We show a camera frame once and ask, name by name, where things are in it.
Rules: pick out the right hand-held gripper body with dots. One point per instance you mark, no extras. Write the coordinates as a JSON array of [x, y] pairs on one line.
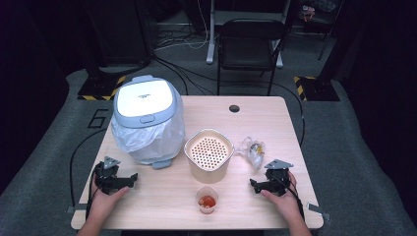
[[278, 180]]

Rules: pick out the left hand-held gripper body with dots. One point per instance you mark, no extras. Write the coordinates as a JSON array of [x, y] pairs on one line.
[[106, 180]]

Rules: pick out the clear plastic wrapper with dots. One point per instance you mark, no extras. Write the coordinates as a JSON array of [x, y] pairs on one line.
[[254, 152]]

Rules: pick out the clear plastic trash bag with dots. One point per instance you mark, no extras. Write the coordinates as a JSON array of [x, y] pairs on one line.
[[147, 144]]

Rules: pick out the red food scraps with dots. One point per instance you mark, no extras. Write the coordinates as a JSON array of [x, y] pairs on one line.
[[207, 201]]

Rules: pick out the beige strainer container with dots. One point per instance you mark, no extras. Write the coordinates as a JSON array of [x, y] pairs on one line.
[[208, 152]]

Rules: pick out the clear plastic cup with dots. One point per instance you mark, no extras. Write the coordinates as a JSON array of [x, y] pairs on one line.
[[200, 196]]

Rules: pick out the white grey-blue trash can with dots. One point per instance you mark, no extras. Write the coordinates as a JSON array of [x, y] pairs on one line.
[[144, 98]]

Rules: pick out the person's left hand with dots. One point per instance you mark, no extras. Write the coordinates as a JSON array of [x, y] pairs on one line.
[[105, 203]]

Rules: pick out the person's right hand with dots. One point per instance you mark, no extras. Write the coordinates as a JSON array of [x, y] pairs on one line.
[[285, 205]]

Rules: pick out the black stand with hazard stripes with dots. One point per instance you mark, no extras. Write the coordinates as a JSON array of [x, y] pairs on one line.
[[319, 90], [95, 88]]

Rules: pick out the black folding chair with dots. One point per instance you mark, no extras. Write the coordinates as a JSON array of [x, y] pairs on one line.
[[250, 49]]

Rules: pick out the black equipment cabinet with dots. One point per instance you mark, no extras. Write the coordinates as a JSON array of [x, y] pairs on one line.
[[124, 32]]

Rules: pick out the grey metal table bracket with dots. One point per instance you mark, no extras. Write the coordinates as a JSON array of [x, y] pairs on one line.
[[315, 208], [77, 207]]

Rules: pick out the grey desk frame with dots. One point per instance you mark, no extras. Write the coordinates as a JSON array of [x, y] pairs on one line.
[[210, 39]]

